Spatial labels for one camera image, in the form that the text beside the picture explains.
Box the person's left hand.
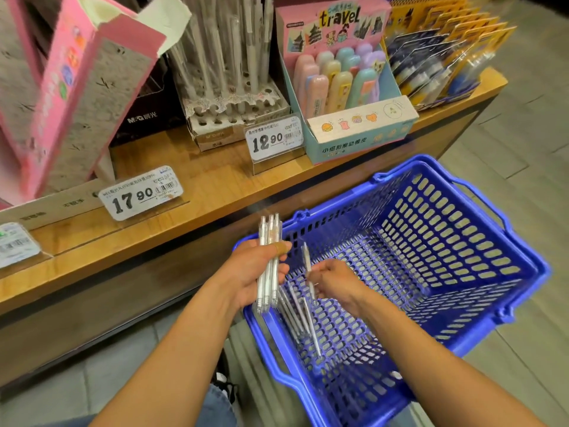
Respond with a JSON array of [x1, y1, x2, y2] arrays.
[[212, 240, 293, 315]]

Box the person's right hand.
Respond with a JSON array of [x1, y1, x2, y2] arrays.
[[306, 257, 376, 317]]

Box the pile of pink eraser packets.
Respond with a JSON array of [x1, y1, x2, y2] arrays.
[[0, 0, 192, 207]]

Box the person's left shoe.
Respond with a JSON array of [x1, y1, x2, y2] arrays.
[[212, 351, 239, 406]]

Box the pastel eraser display box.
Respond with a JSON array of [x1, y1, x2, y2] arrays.
[[276, 0, 421, 165]]

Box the person's left leg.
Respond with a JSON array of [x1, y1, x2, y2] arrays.
[[36, 387, 239, 427]]

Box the person's left forearm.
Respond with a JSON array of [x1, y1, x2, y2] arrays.
[[89, 284, 259, 427]]

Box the white price tag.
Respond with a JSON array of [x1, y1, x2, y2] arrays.
[[244, 117, 305, 164], [0, 222, 43, 270], [98, 166, 185, 222]]

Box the blue yellow stationery packets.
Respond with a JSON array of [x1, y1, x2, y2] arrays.
[[384, 0, 519, 112]]

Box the blue shopping basket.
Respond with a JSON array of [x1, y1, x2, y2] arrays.
[[233, 154, 552, 427]]

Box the person's right forearm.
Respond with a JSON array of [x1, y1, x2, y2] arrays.
[[351, 293, 548, 427]]

